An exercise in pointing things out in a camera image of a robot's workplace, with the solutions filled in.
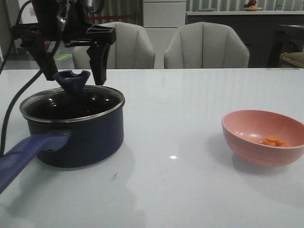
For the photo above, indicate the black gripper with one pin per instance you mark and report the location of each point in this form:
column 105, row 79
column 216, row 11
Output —
column 65, row 20

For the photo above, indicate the glass lid purple knob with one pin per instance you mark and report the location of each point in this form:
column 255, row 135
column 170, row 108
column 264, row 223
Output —
column 73, row 101

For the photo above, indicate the pink plastic bowl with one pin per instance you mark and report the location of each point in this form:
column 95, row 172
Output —
column 239, row 125

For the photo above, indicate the left grey upholstered chair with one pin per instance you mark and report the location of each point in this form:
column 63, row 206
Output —
column 132, row 48

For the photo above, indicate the grey upholstered chair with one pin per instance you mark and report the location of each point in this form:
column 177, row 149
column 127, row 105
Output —
column 132, row 48
column 205, row 45

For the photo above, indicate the grey curtain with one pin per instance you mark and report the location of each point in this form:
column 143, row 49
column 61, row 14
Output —
column 120, row 7

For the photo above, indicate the red barrier belt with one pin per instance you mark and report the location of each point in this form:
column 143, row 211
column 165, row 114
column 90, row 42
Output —
column 132, row 16

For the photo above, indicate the white cabinet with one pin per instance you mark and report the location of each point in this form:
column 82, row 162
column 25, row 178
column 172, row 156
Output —
column 160, row 19

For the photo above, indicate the right grey upholstered chair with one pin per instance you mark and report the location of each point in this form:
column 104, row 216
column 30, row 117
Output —
column 205, row 45

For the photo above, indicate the fruit plate on counter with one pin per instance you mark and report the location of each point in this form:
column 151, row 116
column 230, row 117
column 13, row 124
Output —
column 251, row 5

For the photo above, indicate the dark grey sideboard counter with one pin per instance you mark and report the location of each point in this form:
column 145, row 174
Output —
column 256, row 29

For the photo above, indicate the black side table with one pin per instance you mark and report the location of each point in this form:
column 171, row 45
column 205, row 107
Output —
column 287, row 38

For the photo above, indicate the dark blue saucepan purple handle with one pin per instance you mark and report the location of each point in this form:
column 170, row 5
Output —
column 64, row 145

